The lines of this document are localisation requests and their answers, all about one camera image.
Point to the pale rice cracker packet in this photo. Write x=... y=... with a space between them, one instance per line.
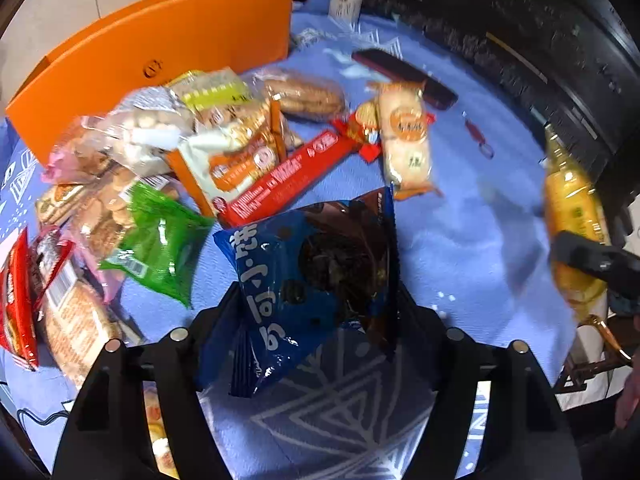
x=405 y=135

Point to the blue snack packet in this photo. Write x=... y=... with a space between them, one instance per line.
x=270 y=260

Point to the blue printed tablecloth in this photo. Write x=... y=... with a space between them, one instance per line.
x=475 y=260

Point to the green snack packet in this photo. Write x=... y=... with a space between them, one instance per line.
x=155 y=240

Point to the brown peanut packet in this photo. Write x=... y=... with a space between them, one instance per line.
x=57 y=202

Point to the clear packet of brown bread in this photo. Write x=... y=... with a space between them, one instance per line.
x=75 y=325

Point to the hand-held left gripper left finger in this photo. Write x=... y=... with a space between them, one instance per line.
x=216 y=325

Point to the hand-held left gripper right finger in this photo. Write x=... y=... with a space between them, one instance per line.
x=416 y=321

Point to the white drink can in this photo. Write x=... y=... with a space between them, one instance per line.
x=344 y=5

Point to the clear biscuit packet pink edges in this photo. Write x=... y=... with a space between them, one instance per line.
x=105 y=210

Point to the yellow snack packet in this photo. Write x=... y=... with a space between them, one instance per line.
x=570 y=200

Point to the yellow-green snack packet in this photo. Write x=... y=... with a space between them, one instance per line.
x=210 y=90

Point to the orange and white snack packet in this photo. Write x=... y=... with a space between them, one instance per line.
x=225 y=165

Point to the clear bag of round biscuits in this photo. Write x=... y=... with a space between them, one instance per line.
x=135 y=130

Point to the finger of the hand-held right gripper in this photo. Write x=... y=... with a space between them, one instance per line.
x=600 y=260

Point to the pink snack packet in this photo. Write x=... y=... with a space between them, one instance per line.
x=75 y=155

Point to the carved wooden chair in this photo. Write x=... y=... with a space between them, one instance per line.
x=607 y=332

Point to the long red snack packet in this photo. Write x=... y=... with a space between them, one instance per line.
x=290 y=175

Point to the packet of small round cakes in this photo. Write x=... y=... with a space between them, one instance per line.
x=157 y=425

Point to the black phone in red case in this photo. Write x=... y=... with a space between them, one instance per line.
x=400 y=72

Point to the red phone charm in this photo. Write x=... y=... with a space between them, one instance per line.
x=475 y=132

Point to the small red cracker packet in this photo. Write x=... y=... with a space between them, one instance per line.
x=357 y=127

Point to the orange cardboard box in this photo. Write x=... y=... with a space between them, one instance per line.
x=150 y=35

